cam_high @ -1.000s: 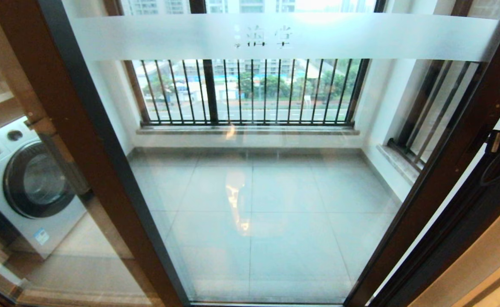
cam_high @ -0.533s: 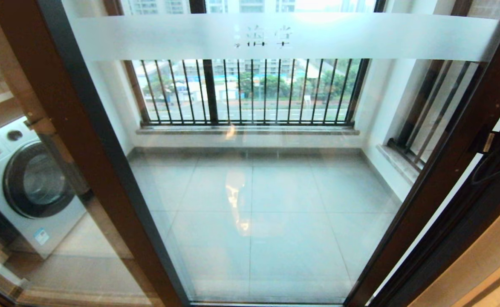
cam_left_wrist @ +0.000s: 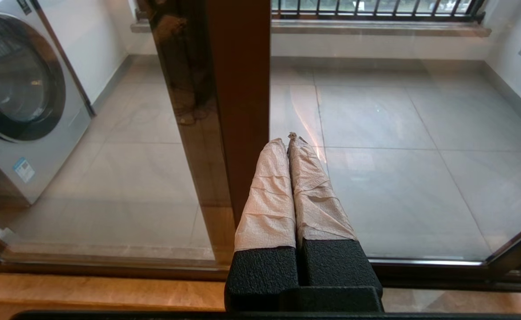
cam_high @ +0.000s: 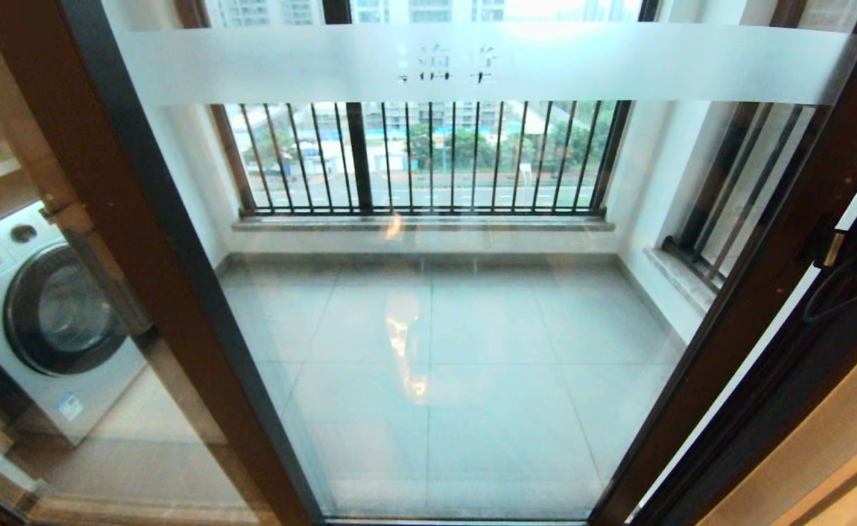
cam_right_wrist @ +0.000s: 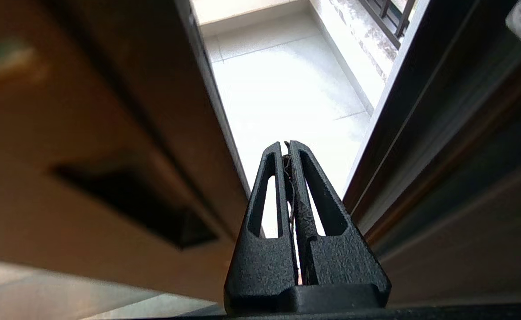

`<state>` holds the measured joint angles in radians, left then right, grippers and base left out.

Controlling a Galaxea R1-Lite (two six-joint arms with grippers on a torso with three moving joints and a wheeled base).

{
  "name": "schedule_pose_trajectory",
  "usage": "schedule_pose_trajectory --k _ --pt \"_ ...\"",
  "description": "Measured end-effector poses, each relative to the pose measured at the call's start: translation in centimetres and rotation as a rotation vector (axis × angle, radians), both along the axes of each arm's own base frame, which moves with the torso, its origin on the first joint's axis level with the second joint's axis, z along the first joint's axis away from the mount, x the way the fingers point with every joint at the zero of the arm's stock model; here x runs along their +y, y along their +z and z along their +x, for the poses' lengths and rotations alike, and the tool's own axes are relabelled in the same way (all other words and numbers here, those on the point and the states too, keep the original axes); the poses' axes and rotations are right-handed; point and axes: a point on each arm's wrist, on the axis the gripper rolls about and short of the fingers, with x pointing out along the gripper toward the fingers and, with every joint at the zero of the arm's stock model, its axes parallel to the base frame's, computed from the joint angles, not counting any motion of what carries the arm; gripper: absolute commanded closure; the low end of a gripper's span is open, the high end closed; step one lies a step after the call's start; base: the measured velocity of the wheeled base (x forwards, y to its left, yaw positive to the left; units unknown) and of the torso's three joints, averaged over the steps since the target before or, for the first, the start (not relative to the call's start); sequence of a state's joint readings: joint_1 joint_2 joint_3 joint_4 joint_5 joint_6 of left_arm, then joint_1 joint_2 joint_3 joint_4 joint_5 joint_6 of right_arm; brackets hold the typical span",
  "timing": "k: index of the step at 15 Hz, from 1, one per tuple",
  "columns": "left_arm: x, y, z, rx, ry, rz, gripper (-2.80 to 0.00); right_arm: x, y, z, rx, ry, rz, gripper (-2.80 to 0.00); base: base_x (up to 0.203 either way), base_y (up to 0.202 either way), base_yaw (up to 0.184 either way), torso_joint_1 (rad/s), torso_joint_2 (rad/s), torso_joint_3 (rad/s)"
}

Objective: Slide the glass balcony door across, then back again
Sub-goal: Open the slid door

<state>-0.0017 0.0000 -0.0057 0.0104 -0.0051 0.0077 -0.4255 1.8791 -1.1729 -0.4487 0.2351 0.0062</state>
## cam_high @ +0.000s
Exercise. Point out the sliding glass door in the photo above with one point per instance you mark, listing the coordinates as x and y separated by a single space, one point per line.
326 66

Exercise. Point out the narrow black window railing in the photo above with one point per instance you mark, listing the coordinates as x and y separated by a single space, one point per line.
720 183

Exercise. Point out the short grey stone window sill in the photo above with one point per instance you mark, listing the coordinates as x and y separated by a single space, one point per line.
680 281

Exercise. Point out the long grey stone window sill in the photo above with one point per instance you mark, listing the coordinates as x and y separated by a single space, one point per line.
428 224

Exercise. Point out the wide black window railing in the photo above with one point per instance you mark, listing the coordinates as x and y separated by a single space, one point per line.
359 153

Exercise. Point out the brown framed fixed glass door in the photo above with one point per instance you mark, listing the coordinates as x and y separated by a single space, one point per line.
136 241

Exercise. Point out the grey front-load washing machine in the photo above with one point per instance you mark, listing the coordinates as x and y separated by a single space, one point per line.
63 307

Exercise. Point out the dark door frame with track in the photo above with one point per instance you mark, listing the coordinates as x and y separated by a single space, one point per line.
764 409

